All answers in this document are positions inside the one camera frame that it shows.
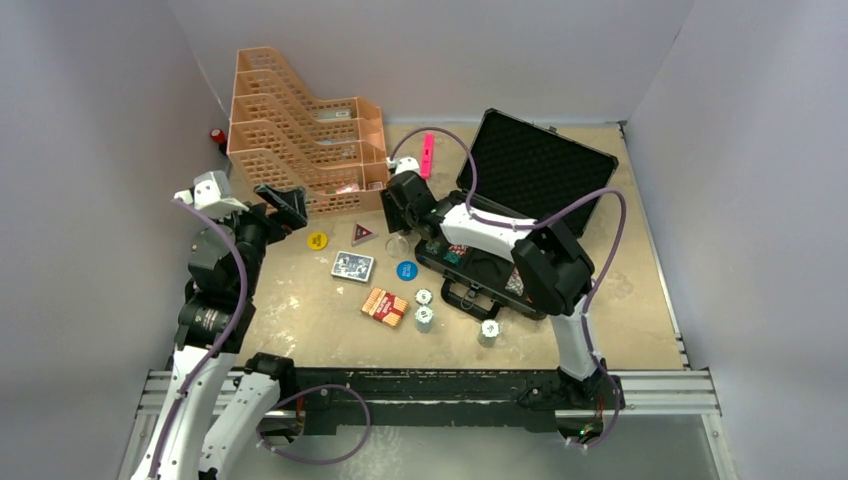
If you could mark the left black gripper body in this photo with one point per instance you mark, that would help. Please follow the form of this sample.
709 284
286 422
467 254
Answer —
257 229

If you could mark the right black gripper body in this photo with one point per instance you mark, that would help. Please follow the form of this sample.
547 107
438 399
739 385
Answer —
398 220

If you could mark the white poker chip stack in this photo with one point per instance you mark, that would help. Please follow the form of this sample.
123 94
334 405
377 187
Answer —
424 318
488 333

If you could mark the black poker chip case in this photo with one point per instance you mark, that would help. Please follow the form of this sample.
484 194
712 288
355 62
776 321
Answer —
520 170

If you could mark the white poker chip stack front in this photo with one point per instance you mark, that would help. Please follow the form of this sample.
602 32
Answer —
488 333

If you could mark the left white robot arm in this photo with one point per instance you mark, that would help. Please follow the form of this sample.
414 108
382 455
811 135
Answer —
225 265

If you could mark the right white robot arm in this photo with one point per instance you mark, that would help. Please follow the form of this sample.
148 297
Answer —
558 275

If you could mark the clear round disc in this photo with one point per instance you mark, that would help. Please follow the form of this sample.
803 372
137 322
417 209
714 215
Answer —
397 247

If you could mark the yellow round button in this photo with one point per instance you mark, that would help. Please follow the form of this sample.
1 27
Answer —
317 241

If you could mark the green poker chip row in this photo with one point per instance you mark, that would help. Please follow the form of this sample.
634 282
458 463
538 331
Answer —
434 248

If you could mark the red triangular dealer token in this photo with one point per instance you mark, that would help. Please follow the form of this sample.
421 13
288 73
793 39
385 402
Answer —
362 234

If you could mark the pink marker pen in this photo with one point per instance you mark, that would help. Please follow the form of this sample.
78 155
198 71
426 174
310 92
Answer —
427 153

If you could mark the blue round button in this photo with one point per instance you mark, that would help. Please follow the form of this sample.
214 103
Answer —
407 270

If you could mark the blue red chip row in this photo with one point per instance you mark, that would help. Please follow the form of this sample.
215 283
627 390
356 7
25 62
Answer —
455 254

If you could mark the orange plastic file organizer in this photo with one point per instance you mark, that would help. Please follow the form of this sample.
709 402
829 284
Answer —
282 135

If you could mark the blue playing card deck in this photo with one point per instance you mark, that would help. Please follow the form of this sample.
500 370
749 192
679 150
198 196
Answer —
353 267

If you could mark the white poker chip flat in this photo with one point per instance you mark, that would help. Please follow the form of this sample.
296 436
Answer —
423 297

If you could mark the red emergency button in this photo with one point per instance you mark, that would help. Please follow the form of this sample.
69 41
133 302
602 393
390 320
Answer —
219 137

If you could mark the red playing card deck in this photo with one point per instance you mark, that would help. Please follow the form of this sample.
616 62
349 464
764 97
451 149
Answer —
384 307

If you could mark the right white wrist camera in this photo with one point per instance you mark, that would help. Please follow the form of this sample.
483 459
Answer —
397 165

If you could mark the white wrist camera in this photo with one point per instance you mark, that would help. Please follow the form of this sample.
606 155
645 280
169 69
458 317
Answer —
397 165
211 195

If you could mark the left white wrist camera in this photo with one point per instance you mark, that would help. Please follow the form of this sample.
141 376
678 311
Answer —
211 195

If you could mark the black metal base rail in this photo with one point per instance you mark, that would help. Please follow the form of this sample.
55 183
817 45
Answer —
538 401

